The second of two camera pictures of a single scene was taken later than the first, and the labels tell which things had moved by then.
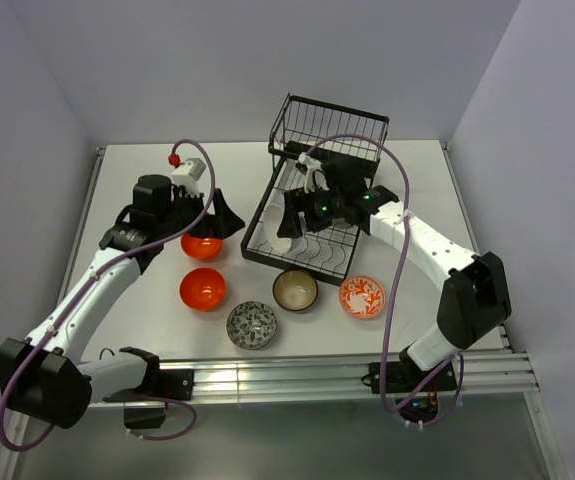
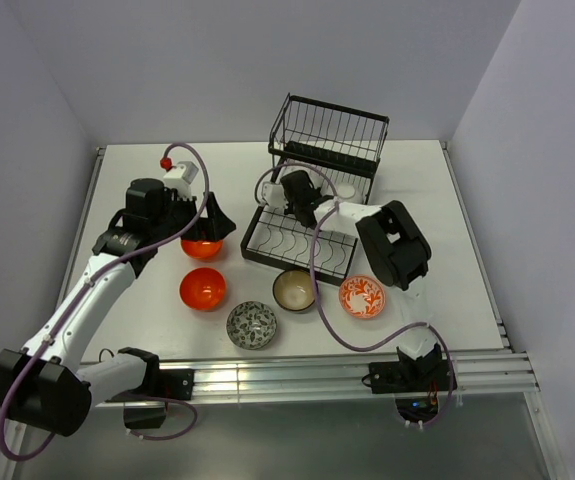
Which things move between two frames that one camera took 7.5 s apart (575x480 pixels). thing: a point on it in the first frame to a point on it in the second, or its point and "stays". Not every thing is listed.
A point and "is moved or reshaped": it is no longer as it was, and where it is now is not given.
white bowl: [271, 220] is moved or reshaped
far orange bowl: [201, 248] stays
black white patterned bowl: [251, 325] stays
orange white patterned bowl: [361, 296] stays
